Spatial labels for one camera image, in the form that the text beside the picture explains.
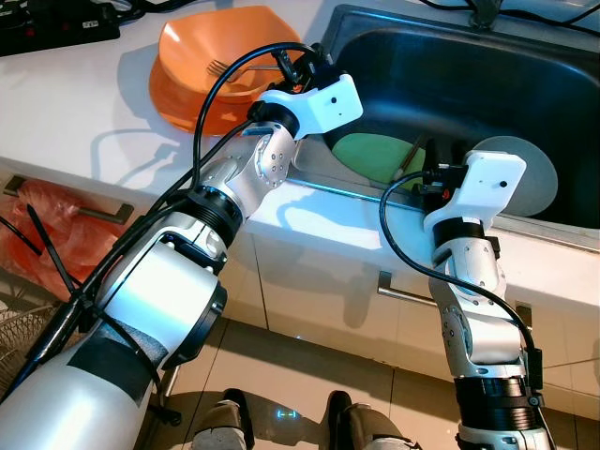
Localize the pale grey bowl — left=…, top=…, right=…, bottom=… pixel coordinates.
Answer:
left=469, top=136, right=559, bottom=218

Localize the grey robot left foot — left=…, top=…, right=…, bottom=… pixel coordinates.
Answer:
left=192, top=389, right=254, bottom=450

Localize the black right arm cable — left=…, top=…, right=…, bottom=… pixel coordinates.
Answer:
left=379, top=173, right=545, bottom=413

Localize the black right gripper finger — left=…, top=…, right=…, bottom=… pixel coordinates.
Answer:
left=398, top=136, right=429, bottom=181

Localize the orange plastic bowl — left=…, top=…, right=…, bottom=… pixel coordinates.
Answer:
left=157, top=5, right=315, bottom=99

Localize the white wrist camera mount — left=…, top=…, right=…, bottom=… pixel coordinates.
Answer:
left=260, top=75, right=365, bottom=140
left=427, top=152, right=528, bottom=231

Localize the grey robot foot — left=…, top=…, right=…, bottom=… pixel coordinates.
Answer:
left=323, top=392, right=409, bottom=450
left=192, top=389, right=254, bottom=450

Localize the stainless steel sink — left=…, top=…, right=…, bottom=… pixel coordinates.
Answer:
left=295, top=5, right=600, bottom=231

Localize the grey robot right foot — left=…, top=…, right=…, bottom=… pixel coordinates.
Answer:
left=323, top=392, right=409, bottom=450

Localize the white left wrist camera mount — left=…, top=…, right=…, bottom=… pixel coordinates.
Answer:
left=260, top=75, right=365, bottom=140

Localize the green plastic plate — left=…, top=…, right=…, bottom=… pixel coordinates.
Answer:
left=333, top=131, right=442, bottom=186

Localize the orange plastic bag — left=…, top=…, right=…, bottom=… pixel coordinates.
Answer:
left=0, top=178, right=123, bottom=301

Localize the dark metal faucet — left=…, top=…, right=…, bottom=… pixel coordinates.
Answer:
left=467, top=0, right=512, bottom=29

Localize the black power strip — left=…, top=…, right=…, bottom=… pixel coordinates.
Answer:
left=0, top=5, right=121, bottom=57

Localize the orange plastic plate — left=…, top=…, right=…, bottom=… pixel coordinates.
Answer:
left=148, top=61, right=278, bottom=137

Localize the silver metal fork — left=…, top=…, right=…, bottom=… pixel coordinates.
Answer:
left=206, top=58, right=282, bottom=82

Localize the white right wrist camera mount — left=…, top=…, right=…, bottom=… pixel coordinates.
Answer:
left=427, top=152, right=528, bottom=231

